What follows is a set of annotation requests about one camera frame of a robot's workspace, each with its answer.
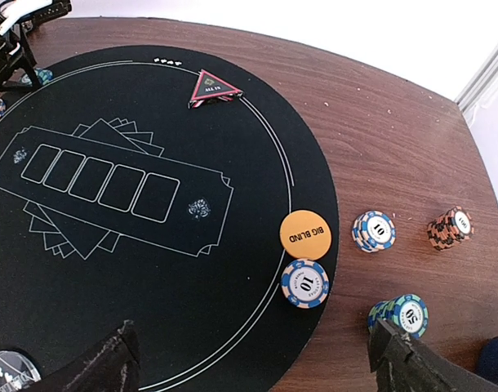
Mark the orange big blind button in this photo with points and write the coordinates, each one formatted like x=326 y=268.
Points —
x=305 y=234

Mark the red triangle marker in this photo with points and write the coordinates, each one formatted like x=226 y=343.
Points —
x=211 y=89

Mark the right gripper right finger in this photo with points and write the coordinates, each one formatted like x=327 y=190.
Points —
x=403 y=363

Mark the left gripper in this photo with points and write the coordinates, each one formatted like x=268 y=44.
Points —
x=15 y=53

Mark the green fifty chip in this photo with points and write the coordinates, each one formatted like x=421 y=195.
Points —
x=44 y=77

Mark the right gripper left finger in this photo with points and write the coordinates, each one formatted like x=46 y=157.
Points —
x=112 y=364

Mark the red black chip stack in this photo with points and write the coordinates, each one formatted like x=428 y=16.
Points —
x=452 y=227

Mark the round black poker mat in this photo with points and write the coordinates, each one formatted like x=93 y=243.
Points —
x=118 y=202

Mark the green chip stack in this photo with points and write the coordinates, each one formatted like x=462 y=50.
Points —
x=409 y=312

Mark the dark blue mug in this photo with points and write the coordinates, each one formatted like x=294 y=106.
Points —
x=487 y=366

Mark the black poker set case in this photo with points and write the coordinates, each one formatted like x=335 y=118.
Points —
x=51 y=11

